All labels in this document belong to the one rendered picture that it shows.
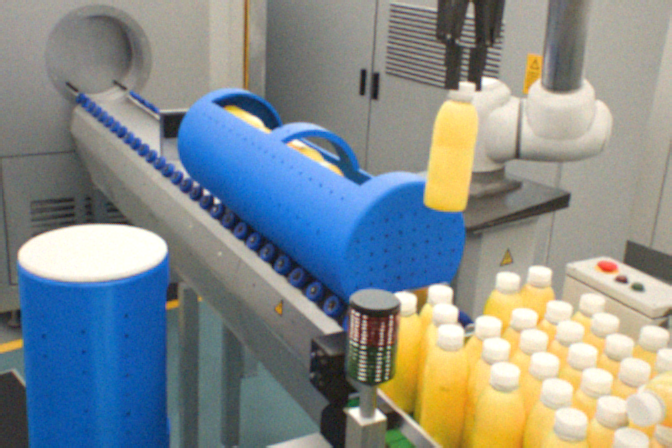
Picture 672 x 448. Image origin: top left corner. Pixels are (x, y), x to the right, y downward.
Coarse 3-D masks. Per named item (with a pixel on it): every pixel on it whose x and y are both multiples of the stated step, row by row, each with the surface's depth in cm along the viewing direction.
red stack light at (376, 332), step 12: (348, 312) 105; (396, 312) 103; (348, 324) 104; (360, 324) 102; (372, 324) 102; (384, 324) 102; (396, 324) 103; (348, 336) 105; (360, 336) 103; (372, 336) 102; (384, 336) 103; (396, 336) 104
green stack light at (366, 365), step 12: (348, 348) 105; (360, 348) 103; (372, 348) 103; (384, 348) 103; (396, 348) 105; (348, 360) 105; (360, 360) 104; (372, 360) 103; (384, 360) 104; (396, 360) 106; (348, 372) 106; (360, 372) 104; (372, 372) 104; (384, 372) 104
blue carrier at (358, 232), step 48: (240, 96) 231; (192, 144) 217; (240, 144) 197; (336, 144) 198; (240, 192) 193; (288, 192) 175; (336, 192) 163; (384, 192) 156; (288, 240) 175; (336, 240) 158; (384, 240) 159; (432, 240) 165; (336, 288) 162; (384, 288) 163
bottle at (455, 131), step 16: (448, 96) 138; (464, 96) 137; (448, 112) 137; (464, 112) 137; (448, 128) 137; (464, 128) 137; (432, 144) 141; (448, 144) 138; (464, 144) 138; (432, 160) 140; (448, 160) 138; (464, 160) 139; (432, 176) 141; (448, 176) 139; (464, 176) 140; (432, 192) 141; (448, 192) 140; (464, 192) 141; (432, 208) 142; (448, 208) 140; (464, 208) 142
